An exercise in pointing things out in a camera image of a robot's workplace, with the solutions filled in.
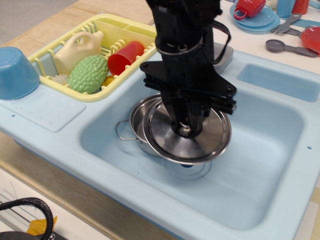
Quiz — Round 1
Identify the grey toy fork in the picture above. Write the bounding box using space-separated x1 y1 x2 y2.
271 13 302 36

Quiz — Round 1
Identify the light blue toy sink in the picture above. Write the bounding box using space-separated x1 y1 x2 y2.
0 51 320 240

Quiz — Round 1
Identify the light blue toy knife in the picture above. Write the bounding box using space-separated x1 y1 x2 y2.
292 19 320 28

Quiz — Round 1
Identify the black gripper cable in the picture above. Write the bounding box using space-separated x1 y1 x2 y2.
208 19 232 65

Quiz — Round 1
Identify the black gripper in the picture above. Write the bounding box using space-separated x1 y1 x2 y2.
140 36 237 134

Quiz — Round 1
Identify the red cup in background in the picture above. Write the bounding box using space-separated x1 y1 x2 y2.
291 0 310 15

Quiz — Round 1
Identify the blue plastic cup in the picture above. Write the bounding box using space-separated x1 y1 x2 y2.
276 0 296 18

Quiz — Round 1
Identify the blue plastic bowl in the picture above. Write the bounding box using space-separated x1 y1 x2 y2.
0 46 40 100

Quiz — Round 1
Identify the green bumpy toy gourd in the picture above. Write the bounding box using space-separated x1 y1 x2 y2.
66 55 109 94

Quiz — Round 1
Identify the yellow dish rack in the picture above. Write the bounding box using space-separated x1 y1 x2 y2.
28 14 157 102

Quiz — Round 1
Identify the steel pot lid with knob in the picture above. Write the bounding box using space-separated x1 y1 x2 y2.
142 96 232 165

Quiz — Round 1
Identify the yellow toy piece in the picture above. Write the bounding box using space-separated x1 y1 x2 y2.
101 75 114 88

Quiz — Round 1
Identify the yellow tape piece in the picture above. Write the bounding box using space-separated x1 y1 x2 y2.
26 219 47 236

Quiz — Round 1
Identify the cream plastic jug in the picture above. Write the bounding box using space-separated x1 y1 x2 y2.
53 31 104 75

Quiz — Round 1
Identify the red toy mug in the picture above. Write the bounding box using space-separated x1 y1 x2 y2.
233 0 266 21

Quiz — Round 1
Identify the light blue plates stack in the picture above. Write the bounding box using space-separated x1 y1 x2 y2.
229 4 281 33

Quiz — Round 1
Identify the red plastic plate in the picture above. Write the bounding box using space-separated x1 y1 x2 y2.
300 26 320 53

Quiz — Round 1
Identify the red plastic cup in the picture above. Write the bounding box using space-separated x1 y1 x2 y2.
107 41 145 75

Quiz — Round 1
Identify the black braided cable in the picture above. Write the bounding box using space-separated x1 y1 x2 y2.
0 197 55 240

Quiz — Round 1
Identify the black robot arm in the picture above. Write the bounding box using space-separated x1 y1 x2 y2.
140 0 237 134

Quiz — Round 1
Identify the grey toy spoon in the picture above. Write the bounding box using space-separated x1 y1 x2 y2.
265 39 319 58

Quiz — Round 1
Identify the steel pot with handles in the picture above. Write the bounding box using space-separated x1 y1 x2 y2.
115 93 161 157

